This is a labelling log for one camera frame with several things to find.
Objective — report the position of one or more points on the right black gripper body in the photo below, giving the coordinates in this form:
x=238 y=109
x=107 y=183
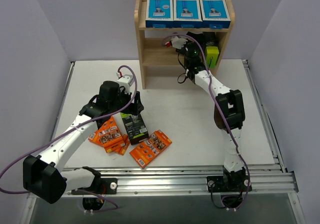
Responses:
x=196 y=39

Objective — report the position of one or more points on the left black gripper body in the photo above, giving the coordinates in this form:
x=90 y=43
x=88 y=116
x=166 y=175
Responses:
x=135 y=106

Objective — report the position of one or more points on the black green Gillette box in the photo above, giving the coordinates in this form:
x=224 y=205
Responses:
x=135 y=128
x=211 y=50

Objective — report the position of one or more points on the blue Harry's razor box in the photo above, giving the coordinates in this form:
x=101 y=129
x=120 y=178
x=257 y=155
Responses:
x=187 y=14
x=215 y=14

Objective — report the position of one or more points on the white Harry's razor blister pack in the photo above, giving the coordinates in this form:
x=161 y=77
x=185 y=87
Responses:
x=159 y=14

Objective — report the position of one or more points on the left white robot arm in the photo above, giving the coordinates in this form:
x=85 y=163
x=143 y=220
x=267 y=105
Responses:
x=43 y=175

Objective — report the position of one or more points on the wooden three-tier shelf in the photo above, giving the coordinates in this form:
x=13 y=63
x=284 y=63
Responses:
x=151 y=51

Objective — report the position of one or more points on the orange razor pack top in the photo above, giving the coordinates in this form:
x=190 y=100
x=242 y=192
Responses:
x=107 y=136

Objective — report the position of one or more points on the orange razor pack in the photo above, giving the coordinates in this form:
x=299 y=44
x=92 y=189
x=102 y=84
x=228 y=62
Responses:
x=124 y=146
x=107 y=136
x=148 y=150

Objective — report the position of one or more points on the orange razor pack left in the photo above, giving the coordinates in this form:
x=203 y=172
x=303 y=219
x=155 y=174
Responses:
x=124 y=146

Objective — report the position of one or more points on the orange razor pack front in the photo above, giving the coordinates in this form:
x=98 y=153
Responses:
x=148 y=150

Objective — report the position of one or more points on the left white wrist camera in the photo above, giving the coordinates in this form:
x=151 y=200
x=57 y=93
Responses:
x=125 y=81

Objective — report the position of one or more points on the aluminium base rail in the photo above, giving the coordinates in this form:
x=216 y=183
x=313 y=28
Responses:
x=192 y=180

